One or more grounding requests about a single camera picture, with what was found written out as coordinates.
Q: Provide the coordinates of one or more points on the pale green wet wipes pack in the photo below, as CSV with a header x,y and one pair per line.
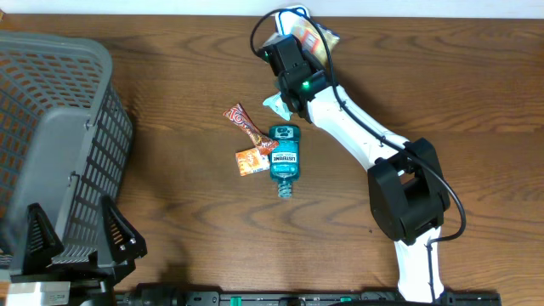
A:
x,y
278,106

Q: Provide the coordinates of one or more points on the red brown snack bag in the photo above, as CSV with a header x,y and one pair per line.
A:
x,y
241,119

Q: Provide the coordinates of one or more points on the grey plastic shopping basket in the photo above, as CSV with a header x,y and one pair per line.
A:
x,y
65,138

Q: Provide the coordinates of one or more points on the orange snack packet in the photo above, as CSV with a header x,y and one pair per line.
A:
x,y
251,161

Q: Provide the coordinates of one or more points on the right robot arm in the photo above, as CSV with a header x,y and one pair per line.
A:
x,y
406,200

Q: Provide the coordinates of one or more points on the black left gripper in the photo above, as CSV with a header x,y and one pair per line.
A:
x,y
95,284

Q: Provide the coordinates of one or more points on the yellow snack bag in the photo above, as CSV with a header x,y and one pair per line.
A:
x,y
311,40

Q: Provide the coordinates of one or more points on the white barcode scanner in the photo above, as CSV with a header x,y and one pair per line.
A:
x,y
285,20

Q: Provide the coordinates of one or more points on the teal mouthwash bottle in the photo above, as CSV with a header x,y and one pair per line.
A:
x,y
284,159

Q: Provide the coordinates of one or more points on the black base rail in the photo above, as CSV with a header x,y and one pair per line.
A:
x,y
168,295

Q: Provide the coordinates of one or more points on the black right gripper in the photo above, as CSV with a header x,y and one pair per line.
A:
x,y
314,65

